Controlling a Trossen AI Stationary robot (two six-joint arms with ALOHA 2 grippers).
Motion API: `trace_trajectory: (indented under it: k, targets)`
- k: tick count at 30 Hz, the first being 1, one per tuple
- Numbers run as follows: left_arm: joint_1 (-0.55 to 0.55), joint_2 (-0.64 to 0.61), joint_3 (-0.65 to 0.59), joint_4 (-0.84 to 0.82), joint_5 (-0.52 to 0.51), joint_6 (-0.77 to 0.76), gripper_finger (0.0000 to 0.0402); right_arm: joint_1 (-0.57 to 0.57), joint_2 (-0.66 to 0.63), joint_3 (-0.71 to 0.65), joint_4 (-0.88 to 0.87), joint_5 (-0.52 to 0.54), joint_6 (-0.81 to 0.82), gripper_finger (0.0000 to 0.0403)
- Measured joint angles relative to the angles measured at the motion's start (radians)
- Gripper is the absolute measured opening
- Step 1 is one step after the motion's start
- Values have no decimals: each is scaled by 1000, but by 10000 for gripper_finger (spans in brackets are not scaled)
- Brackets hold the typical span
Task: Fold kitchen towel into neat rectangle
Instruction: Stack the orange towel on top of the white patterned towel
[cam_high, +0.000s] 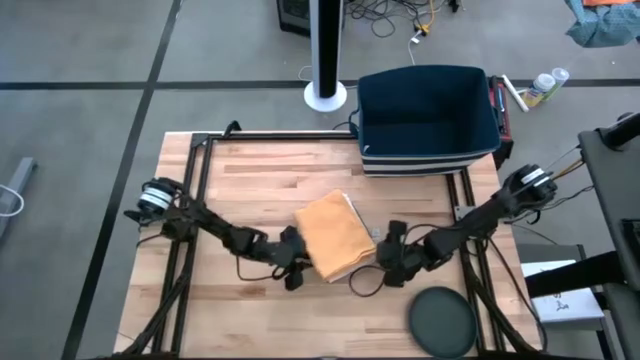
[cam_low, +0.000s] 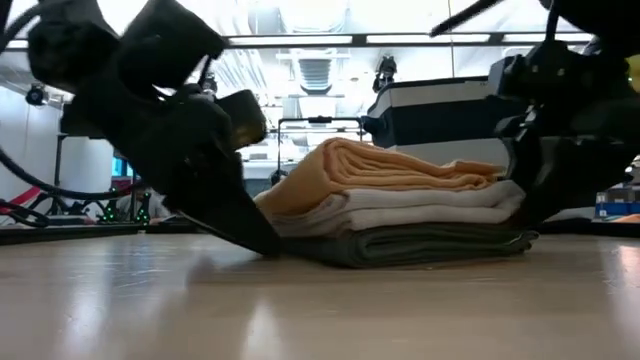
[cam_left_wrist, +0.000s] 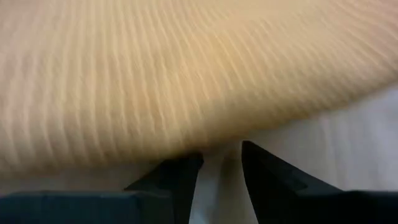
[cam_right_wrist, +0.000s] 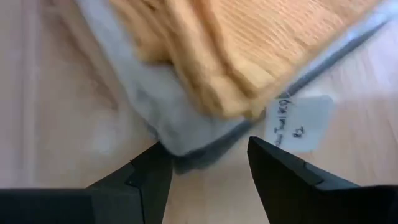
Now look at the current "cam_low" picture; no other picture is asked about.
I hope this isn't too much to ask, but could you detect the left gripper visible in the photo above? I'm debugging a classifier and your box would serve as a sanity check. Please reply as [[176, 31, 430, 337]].
[[27, 0, 282, 259]]

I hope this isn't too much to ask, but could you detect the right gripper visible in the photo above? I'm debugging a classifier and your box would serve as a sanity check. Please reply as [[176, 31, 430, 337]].
[[487, 42, 640, 229]]

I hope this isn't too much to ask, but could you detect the yellow towel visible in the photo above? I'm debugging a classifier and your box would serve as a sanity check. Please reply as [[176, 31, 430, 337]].
[[254, 137, 506, 217]]

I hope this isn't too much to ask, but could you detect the white cloth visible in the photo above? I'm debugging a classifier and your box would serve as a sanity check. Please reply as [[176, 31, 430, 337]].
[[269, 179, 527, 239]]

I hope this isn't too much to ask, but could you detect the grey kitchen towel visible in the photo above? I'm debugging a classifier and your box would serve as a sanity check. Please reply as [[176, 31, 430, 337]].
[[279, 222, 540, 270]]

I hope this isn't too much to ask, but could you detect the blue plastic bin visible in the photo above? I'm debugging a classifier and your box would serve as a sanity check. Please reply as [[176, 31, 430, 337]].
[[593, 201, 640, 219]]

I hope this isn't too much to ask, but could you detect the person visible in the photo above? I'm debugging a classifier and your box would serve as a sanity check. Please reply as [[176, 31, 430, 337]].
[[117, 192, 172, 224]]

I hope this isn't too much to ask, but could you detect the blue lit screen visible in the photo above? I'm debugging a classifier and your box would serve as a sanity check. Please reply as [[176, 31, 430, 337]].
[[112, 157, 136, 179]]

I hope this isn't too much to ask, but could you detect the navy white striped fabric bin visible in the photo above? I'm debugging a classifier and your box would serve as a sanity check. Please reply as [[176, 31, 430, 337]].
[[360, 75, 526, 169]]

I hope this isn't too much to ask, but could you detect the small black mounted device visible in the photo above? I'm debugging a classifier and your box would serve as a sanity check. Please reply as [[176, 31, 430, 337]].
[[372, 54, 399, 94]]

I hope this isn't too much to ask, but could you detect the red angular object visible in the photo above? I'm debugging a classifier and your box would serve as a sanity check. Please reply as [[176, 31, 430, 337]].
[[0, 185, 44, 216]]

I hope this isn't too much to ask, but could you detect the small dark round knob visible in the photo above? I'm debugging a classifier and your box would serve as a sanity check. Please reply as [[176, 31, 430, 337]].
[[25, 83, 49, 107]]

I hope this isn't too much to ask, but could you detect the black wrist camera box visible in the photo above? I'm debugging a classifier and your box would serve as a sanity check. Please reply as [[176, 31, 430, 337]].
[[214, 89, 269, 151]]

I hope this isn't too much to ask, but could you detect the yellow cable label tag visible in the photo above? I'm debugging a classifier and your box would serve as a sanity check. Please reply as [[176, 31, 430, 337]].
[[627, 54, 640, 94]]

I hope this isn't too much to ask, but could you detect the silver ribbed ceiling duct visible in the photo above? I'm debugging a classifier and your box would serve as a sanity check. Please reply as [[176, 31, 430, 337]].
[[297, 55, 335, 96]]

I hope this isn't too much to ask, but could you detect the black background table frame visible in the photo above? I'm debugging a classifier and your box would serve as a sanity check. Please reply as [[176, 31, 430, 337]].
[[53, 130, 69, 201]]

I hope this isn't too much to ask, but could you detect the black cable on table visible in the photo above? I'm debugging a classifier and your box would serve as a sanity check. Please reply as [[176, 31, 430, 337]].
[[0, 199, 51, 229]]

